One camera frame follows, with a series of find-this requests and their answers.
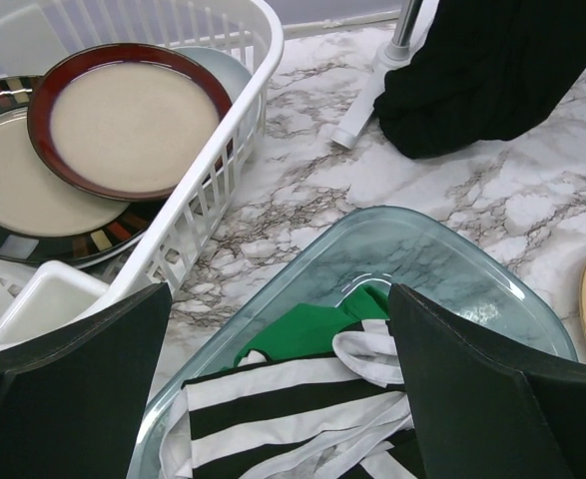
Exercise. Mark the green tank top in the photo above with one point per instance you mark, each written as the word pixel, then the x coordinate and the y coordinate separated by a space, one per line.
pixel 308 329

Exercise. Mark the black white striped tank top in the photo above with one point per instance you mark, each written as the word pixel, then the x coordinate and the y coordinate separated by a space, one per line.
pixel 341 414

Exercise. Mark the white plastic dish basket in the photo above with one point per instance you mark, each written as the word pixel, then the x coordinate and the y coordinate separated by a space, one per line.
pixel 34 35

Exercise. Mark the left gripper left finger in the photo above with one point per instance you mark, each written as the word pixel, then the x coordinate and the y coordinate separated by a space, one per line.
pixel 72 400

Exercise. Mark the metal clothes rack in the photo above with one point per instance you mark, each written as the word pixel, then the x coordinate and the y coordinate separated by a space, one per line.
pixel 390 56

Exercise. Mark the red rimmed plate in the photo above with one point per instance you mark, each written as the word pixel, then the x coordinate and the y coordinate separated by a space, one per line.
pixel 125 121

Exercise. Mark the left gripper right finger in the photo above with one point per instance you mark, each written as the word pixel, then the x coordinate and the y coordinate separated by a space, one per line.
pixel 484 405

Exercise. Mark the black rimmed plate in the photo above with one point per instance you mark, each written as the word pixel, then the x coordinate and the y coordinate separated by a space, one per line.
pixel 41 217

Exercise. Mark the clear blue plastic tray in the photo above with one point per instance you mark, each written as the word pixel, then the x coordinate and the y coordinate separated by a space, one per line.
pixel 377 246

